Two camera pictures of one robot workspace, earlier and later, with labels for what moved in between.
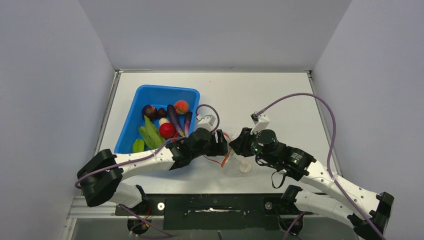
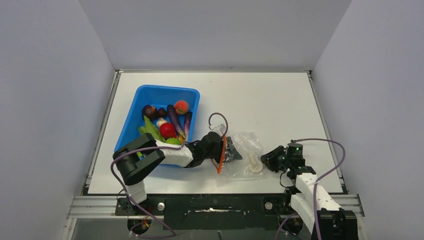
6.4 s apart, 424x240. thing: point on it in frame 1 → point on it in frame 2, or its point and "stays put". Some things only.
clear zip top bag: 234,164 stays put
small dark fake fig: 161,112 stays put
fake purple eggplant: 174,121 stays put
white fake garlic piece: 245,166 → 255,166
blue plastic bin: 159,96 stays put
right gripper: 240,144 → 269,159
